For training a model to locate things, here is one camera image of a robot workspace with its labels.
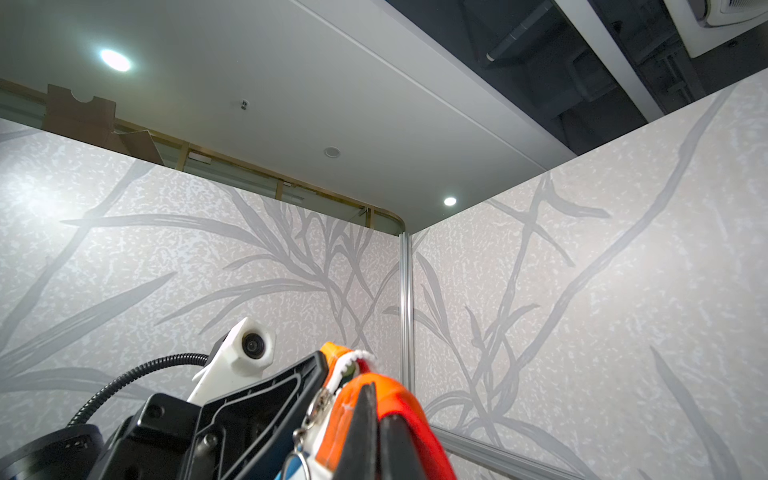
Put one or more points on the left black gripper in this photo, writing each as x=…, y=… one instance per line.
x=244, y=435

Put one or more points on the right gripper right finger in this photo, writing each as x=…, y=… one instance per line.
x=398, y=455

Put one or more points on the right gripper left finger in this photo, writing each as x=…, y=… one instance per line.
x=359, y=455

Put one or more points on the colourful rainbow kids jacket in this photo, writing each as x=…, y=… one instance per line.
x=319, y=442

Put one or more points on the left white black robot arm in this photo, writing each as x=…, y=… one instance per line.
x=69, y=453

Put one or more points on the brown cardboard box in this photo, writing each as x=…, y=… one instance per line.
x=93, y=123

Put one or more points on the ceiling air conditioner unit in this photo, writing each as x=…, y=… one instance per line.
x=705, y=25

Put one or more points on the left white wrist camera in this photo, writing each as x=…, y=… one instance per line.
x=238, y=360

